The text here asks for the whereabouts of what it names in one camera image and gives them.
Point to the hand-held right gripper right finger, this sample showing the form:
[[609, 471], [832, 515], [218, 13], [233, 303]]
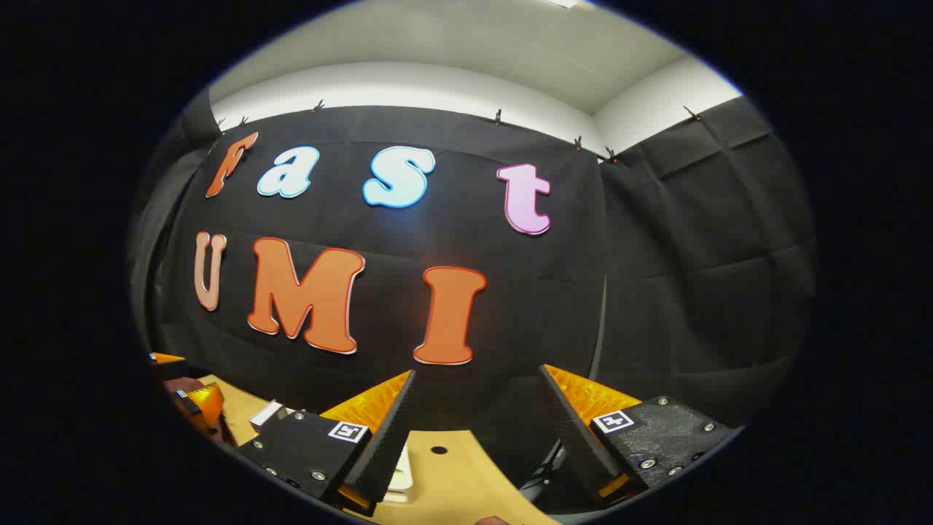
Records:
[[576, 437]]

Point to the white bookshelf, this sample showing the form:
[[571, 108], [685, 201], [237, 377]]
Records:
[[402, 477]]

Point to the reddish brown schoolbag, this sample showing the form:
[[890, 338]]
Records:
[[182, 385]]

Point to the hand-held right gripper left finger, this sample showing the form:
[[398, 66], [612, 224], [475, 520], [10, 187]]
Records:
[[386, 445]]

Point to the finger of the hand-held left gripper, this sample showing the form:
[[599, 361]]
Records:
[[204, 405], [166, 359]]

